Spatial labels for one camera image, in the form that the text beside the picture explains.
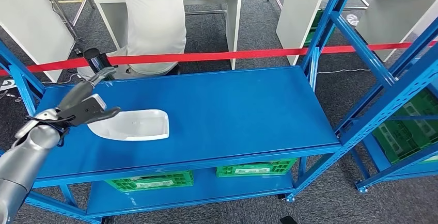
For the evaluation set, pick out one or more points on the white moulded plastic part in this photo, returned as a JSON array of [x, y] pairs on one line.
[[137, 126]]

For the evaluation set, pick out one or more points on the blue metal shelf rack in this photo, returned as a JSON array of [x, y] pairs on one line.
[[222, 113], [379, 157]]

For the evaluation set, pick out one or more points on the red barrier belt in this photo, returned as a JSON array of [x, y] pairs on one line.
[[222, 56]]

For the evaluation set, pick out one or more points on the crumpled clear plastic bag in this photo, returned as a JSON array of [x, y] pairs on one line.
[[352, 20]]

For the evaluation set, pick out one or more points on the black white striped sneaker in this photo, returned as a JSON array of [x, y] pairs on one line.
[[7, 85]]

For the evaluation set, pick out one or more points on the person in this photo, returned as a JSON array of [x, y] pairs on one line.
[[154, 17]]

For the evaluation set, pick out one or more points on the black stanchion post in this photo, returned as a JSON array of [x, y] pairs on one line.
[[94, 58]]

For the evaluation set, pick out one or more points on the green plastic crate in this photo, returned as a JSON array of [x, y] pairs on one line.
[[403, 137], [313, 31], [256, 168], [150, 181]]

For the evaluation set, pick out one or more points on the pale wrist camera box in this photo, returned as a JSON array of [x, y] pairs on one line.
[[95, 101]]

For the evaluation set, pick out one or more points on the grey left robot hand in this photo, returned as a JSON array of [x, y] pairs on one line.
[[77, 94]]

